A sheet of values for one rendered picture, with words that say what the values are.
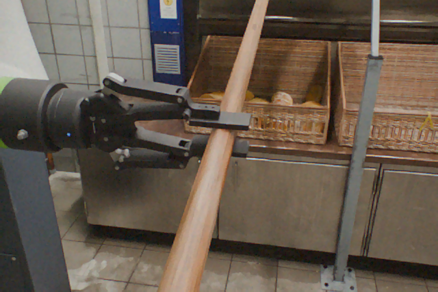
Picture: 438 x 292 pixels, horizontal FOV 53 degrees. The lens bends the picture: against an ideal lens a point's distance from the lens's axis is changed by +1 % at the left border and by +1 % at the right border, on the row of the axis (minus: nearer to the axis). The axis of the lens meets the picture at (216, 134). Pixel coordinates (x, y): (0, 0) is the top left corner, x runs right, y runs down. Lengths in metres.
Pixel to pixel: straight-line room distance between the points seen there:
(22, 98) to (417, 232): 1.61
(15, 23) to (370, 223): 1.49
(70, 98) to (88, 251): 1.61
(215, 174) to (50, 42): 2.03
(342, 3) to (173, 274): 1.79
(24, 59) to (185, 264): 0.48
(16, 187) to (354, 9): 1.49
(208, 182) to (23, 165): 0.99
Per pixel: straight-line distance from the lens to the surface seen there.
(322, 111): 1.64
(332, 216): 1.82
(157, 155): 0.57
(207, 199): 0.40
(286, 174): 1.71
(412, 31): 2.11
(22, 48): 0.74
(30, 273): 1.51
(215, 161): 0.45
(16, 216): 1.38
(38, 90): 0.57
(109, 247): 2.12
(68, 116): 0.54
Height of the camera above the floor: 1.37
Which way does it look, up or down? 27 degrees down
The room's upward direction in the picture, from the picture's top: straight up
